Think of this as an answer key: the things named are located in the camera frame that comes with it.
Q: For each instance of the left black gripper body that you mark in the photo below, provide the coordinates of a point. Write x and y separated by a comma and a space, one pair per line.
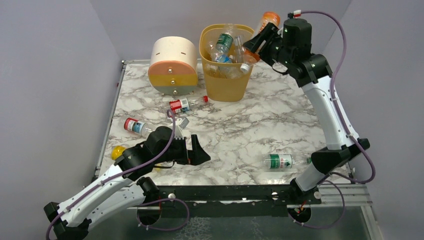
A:
190, 153

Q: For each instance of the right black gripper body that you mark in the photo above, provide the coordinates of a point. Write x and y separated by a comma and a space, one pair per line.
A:
269, 42

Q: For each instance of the orange label clear bottle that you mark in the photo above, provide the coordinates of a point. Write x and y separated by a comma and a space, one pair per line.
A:
250, 57

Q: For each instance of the small blue tinted water bottle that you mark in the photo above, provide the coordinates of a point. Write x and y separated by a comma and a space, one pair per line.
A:
238, 49

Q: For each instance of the clear bottle green label angled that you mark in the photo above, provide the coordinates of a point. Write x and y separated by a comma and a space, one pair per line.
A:
226, 38

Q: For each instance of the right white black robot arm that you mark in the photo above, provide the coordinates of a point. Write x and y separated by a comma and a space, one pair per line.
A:
291, 46

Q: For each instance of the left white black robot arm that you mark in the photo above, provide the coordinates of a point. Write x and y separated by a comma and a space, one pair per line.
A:
124, 184

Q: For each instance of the yellow mesh waste bin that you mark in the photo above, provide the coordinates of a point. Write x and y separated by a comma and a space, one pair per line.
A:
224, 82

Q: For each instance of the clear bottle red cap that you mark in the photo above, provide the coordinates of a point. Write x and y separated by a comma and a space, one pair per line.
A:
187, 104

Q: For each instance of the clear bottle red blue label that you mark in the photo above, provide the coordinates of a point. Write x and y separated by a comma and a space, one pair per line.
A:
136, 126

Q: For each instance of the yellow drink bottle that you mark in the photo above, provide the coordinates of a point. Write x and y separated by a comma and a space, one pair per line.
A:
117, 151

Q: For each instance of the clear bottle green cestbon label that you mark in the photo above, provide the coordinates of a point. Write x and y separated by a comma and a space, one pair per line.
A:
284, 161

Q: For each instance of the round pink yellow drawer box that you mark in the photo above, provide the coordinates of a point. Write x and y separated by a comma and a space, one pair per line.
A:
173, 66

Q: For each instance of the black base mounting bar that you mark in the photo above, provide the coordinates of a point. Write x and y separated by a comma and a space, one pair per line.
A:
225, 201

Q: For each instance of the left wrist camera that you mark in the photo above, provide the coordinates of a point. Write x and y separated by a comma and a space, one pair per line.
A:
180, 130

